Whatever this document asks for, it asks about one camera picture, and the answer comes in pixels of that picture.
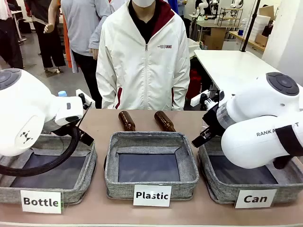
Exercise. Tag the black metal rack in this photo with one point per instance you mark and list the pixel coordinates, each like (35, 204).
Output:
(230, 15)

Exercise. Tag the cardboard box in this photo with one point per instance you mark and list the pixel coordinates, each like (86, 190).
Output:
(266, 10)

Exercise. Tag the black stand pole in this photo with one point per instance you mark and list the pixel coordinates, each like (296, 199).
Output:
(248, 26)

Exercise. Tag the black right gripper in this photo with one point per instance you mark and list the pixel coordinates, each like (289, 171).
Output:
(214, 119)

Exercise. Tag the person in grey shirt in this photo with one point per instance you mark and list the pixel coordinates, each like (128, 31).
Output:
(80, 23)

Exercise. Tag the grey fabric can basket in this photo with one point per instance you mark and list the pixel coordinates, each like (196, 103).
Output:
(220, 186)

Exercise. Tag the white background table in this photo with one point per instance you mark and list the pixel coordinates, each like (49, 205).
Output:
(232, 68)

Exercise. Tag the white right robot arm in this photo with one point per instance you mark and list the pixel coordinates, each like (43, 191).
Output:
(255, 113)

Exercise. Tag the grey fabric bottle basket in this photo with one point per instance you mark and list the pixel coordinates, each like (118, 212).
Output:
(80, 179)

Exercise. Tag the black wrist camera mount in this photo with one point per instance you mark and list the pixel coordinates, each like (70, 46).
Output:
(211, 100)
(82, 101)

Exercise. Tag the brown glass bottle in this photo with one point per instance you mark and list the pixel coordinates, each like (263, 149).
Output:
(126, 120)
(163, 121)

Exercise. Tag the person in black trousers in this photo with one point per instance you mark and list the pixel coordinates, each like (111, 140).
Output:
(47, 47)

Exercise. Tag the background person's hand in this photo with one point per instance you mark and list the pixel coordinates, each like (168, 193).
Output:
(49, 28)

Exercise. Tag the white Bottle label card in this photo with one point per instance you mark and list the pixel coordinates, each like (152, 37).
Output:
(41, 201)

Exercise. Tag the white Can label card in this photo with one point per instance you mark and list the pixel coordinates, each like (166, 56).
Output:
(255, 199)

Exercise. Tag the grey fabric plastic basket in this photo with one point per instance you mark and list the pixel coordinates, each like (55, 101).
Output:
(151, 189)

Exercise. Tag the person in dark clothes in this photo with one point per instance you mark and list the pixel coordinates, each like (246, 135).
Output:
(9, 42)

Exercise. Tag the white Plastic label card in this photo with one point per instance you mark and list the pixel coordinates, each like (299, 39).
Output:
(152, 195)

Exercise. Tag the person in white jacket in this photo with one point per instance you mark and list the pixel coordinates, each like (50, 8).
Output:
(142, 75)

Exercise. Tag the white face mask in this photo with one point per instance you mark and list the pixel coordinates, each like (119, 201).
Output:
(143, 2)

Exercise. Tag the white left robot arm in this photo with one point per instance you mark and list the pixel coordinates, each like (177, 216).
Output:
(23, 106)

